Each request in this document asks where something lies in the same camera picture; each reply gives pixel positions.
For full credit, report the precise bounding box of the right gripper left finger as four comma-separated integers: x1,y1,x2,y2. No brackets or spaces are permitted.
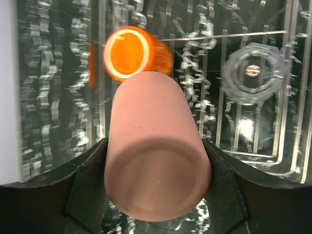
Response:
0,138,108,234

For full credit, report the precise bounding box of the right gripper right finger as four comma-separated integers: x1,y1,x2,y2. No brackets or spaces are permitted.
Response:
203,141,312,234

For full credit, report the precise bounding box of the pink plastic cup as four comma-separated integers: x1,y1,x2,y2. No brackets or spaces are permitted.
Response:
104,72,212,222

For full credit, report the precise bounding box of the clear faceted glass tumbler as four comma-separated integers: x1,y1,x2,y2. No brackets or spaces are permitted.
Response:
221,42,287,105

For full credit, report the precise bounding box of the orange cup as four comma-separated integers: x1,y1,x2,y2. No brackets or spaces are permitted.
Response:
102,26,173,82

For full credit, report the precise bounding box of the wire dish rack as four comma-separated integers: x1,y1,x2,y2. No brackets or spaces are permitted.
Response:
87,0,312,185

